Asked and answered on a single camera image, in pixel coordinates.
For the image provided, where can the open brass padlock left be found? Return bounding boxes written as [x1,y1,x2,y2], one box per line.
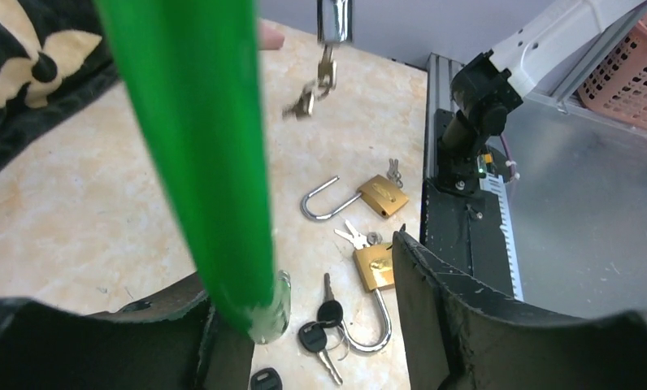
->
[339,243,395,354]

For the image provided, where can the open brass padlock right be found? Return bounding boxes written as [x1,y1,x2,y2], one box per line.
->
[300,175,409,222]

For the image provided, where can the keys of right padlock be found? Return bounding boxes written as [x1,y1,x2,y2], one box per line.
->
[386,158,403,189]

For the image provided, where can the single black headed key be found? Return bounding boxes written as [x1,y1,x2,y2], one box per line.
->
[250,367,283,390]

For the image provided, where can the keys of padlock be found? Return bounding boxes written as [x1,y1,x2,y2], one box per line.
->
[334,219,383,249]
[386,158,403,189]

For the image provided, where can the keys of left padlock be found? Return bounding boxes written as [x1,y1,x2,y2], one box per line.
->
[334,219,383,249]

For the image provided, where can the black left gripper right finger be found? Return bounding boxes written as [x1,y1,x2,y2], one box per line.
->
[392,231,647,389]

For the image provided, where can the black floral plush blanket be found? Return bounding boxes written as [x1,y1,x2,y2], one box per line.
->
[0,1,119,171]

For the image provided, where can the open brass padlock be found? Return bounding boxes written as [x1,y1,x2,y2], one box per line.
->
[300,175,409,222]
[339,243,395,354]

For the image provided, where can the black headed keys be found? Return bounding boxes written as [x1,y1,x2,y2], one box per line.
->
[297,273,343,386]

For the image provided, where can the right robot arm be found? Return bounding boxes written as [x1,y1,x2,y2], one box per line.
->
[436,1,644,186]

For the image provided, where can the pink cloth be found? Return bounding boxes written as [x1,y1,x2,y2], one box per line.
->
[258,21,285,50]

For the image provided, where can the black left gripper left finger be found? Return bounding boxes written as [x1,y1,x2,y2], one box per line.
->
[0,274,254,389]

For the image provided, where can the green cable lock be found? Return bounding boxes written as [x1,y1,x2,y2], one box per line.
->
[93,0,354,345]

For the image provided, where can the pink plastic basket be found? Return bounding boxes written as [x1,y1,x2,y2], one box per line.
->
[577,13,647,129]

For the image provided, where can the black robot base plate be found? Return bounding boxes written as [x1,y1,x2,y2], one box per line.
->
[420,109,524,301]

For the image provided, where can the silver cable lock keys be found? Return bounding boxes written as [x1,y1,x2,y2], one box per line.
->
[282,45,337,120]

